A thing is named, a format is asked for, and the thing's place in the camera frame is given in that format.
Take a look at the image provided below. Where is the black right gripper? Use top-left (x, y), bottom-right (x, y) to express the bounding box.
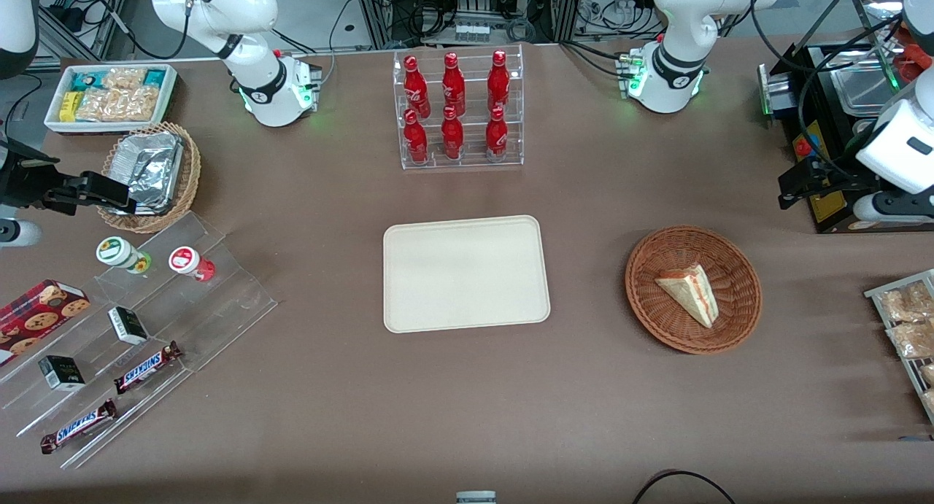
top-left (0, 139), bottom-right (137, 216)

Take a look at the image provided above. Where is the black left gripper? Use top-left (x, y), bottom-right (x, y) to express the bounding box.
top-left (777, 160), bottom-right (881, 211)

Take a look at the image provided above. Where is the triangular sandwich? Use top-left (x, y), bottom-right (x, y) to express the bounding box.
top-left (655, 263), bottom-right (720, 329)

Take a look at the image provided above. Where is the light wicker basket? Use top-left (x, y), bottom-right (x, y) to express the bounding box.
top-left (97, 122), bottom-right (201, 233)

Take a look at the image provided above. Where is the tray of packaged snacks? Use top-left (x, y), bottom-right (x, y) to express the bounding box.
top-left (865, 269), bottom-right (934, 424)

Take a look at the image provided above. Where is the round brown wicker basket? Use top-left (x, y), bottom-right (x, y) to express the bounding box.
top-left (625, 225), bottom-right (763, 355)

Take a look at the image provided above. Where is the beige rectangular tray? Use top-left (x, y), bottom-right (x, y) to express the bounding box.
top-left (383, 214), bottom-right (551, 334)

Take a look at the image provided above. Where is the aluminium foil container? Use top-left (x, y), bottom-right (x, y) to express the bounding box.
top-left (109, 132), bottom-right (184, 215)

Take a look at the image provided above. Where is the black food warmer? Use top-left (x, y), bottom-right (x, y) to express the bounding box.
top-left (775, 0), bottom-right (934, 235)

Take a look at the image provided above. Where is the green lid cup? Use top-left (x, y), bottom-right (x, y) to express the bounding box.
top-left (96, 237), bottom-right (152, 274)

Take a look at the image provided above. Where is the large clear cracker bag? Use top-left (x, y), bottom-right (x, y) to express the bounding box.
top-left (77, 86), bottom-right (159, 123)

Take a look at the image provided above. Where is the white rectangular bin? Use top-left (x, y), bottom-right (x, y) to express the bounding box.
top-left (44, 63), bottom-right (178, 135)

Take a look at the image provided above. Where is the grey metal box green light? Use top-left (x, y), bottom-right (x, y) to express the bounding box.
top-left (757, 62), bottom-right (800, 123)

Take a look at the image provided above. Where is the red lid cup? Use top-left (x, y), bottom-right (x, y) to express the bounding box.
top-left (169, 247), bottom-right (216, 282)

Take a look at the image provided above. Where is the small clear cracker bag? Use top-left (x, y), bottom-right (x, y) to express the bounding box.
top-left (102, 67), bottom-right (147, 91)

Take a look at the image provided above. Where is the small black box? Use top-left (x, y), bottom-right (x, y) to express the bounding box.
top-left (38, 355), bottom-right (86, 392)
top-left (108, 306), bottom-right (150, 345)

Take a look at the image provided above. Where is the red cookie box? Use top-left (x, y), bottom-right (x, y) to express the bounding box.
top-left (0, 279), bottom-right (91, 366)

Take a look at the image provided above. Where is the clear acrylic stepped display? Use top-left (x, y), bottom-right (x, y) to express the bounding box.
top-left (0, 211), bottom-right (278, 470)

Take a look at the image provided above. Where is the clear bagged pastry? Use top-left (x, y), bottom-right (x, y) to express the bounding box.
top-left (887, 320), bottom-right (934, 360)
top-left (879, 282), bottom-right (934, 323)

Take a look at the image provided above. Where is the red sausage skewer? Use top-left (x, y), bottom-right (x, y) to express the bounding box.
top-left (895, 44), bottom-right (922, 82)

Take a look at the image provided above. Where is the snickers chocolate bar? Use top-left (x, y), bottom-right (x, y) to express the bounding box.
top-left (114, 341), bottom-right (182, 395)
top-left (40, 399), bottom-right (118, 454)

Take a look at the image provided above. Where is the red cola bottle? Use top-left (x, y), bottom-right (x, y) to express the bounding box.
top-left (441, 52), bottom-right (466, 117)
top-left (403, 55), bottom-right (431, 120)
top-left (441, 106), bottom-right (465, 160)
top-left (485, 106), bottom-right (509, 160)
top-left (487, 50), bottom-right (511, 113)
top-left (404, 109), bottom-right (430, 164)

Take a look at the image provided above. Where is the clear acrylic bottle rack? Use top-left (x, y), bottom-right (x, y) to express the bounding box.
top-left (393, 44), bottom-right (525, 171)

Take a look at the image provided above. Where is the black cable loop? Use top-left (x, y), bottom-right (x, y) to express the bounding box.
top-left (632, 470), bottom-right (738, 504)

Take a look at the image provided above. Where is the aluminium frame rack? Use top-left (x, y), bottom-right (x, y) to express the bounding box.
top-left (350, 0), bottom-right (584, 50)

